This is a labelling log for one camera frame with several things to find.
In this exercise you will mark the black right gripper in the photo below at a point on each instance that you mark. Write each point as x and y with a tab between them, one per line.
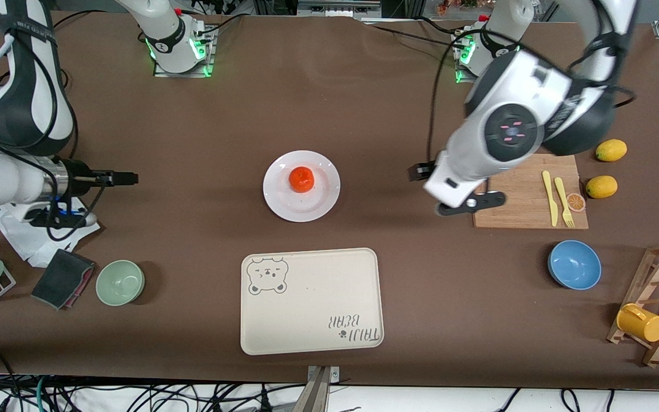
80	175

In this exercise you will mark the orange mandarin fruit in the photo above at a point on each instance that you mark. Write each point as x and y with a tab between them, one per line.
301	179

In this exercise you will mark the white round plate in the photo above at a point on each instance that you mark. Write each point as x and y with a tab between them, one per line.
284	200

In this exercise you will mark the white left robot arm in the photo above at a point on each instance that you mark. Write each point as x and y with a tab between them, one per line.
507	131

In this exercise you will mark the light green bowl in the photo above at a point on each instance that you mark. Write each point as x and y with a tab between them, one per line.
119	282

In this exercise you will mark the pink cloth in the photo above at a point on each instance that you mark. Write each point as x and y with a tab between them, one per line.
86	281

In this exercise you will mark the wooden cutting board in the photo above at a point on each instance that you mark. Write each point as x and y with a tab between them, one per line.
530	200

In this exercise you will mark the white plastic bag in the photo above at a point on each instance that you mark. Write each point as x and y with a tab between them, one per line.
26	246

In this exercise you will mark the dark grey cloth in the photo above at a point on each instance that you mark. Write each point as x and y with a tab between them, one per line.
58	277

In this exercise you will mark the yellow plastic knife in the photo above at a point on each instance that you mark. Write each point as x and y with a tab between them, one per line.
550	200

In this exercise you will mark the yellow plastic fork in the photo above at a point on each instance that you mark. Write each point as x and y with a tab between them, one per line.
562	197

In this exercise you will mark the toy orange slice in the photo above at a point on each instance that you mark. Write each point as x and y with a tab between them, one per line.
576	202

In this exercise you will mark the cream tray with bear print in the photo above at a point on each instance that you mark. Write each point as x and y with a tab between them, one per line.
318	297

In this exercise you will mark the blue bowl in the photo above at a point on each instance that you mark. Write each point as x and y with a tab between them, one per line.
574	264

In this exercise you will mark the yellow lemon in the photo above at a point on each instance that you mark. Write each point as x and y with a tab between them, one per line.
601	186
611	150

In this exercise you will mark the grey metal device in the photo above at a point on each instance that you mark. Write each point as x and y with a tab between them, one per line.
338	8

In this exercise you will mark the wooden cup rack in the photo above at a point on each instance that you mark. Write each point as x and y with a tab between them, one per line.
615	333

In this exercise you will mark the yellow mug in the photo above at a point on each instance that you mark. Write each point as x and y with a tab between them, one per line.
644	324

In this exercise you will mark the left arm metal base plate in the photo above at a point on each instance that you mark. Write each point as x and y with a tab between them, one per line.
459	77

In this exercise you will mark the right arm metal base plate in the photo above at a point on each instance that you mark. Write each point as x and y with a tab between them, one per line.
161	72

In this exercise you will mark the metal table clamp bracket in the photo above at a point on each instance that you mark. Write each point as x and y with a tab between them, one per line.
319	392

